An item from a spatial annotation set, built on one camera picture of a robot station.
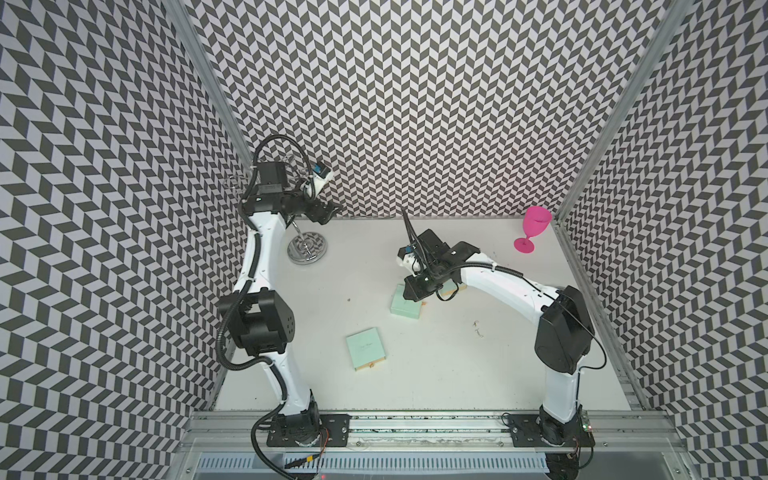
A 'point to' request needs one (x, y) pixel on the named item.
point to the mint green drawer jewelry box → (402, 306)
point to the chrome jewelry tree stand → (306, 247)
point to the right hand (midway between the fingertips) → (409, 297)
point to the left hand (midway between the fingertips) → (330, 196)
